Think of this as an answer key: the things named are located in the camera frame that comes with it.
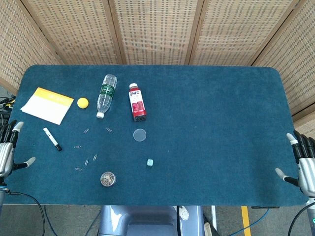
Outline blue carpet table cover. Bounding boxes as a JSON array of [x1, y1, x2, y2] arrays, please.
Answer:
[[2, 64, 311, 207]]

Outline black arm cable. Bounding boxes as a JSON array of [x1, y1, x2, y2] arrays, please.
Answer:
[[6, 191, 49, 236], [287, 201, 311, 236]]

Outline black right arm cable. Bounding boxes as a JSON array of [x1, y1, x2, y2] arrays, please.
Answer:
[[287, 201, 311, 236]]

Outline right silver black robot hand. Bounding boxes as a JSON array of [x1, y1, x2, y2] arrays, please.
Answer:
[[275, 130, 315, 197]]

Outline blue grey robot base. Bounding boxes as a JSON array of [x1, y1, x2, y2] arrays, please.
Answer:
[[97, 205, 205, 236]]

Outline white round perforated plate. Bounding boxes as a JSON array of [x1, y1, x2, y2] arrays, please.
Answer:
[[179, 206, 190, 222]]

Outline clear water bottle green label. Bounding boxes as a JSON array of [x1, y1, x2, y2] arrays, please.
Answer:
[[96, 74, 118, 119]]

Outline yellow floor tape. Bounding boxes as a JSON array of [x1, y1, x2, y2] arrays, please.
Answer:
[[241, 206, 252, 236]]

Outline white black marker pen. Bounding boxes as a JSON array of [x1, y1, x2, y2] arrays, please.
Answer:
[[43, 127, 63, 152]]

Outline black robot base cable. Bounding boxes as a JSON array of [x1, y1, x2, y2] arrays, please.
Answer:
[[175, 206, 183, 236]]

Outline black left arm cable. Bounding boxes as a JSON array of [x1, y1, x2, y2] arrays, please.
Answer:
[[6, 191, 49, 236]]

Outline red juice bottle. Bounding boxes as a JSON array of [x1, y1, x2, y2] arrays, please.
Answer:
[[128, 83, 147, 122]]

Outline yellow white notepad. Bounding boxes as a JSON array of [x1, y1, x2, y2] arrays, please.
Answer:
[[20, 87, 74, 125]]

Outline clear round plastic lid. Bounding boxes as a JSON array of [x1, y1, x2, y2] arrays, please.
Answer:
[[133, 128, 147, 143]]

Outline white table leg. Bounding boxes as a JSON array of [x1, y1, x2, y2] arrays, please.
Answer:
[[210, 206, 217, 231]]

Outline black yellow cable bundle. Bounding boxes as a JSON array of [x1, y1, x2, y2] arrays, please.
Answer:
[[0, 96, 16, 110]]

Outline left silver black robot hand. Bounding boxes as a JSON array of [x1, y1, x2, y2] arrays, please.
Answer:
[[0, 119, 36, 185]]

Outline clear tub of paperclips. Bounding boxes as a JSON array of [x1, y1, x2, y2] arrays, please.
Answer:
[[99, 171, 117, 187]]

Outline wicker folding screen panel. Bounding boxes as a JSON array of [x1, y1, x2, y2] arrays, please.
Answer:
[[251, 0, 315, 135], [0, 0, 63, 95], [184, 0, 306, 66], [21, 0, 126, 65], [108, 0, 205, 65]]

